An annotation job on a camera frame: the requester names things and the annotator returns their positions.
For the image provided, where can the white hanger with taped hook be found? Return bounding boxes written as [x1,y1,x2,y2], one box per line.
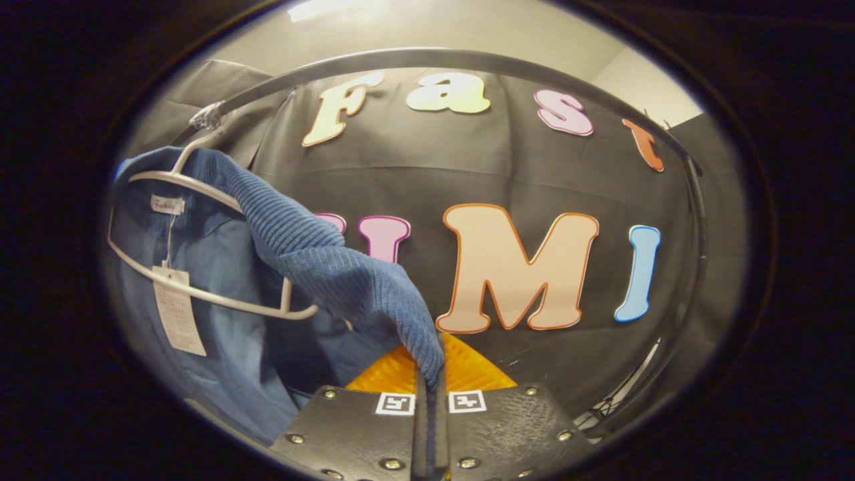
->
[107,100,321,321]

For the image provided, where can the blue corduroy jacket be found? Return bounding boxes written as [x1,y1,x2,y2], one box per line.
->
[107,147,446,445]

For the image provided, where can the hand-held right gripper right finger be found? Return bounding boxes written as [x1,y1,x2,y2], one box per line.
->
[433,332,596,481]

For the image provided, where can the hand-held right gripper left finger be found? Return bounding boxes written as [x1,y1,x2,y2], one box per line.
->
[269,344,430,481]

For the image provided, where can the black backdrop cloth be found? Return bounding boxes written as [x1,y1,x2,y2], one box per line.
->
[127,59,749,428]

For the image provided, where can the black clothes rack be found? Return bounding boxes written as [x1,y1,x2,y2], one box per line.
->
[170,47,710,435]

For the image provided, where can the white paper hang tag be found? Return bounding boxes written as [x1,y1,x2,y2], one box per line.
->
[152,266,208,357]

